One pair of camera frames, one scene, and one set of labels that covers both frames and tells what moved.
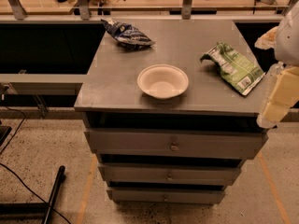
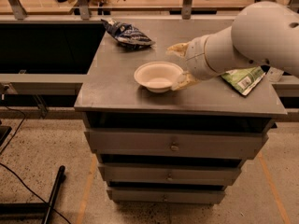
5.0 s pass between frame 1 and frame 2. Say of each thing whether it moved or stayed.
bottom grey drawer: stayed
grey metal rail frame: stayed
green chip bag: stayed
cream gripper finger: moved
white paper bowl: moved
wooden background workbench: stayed
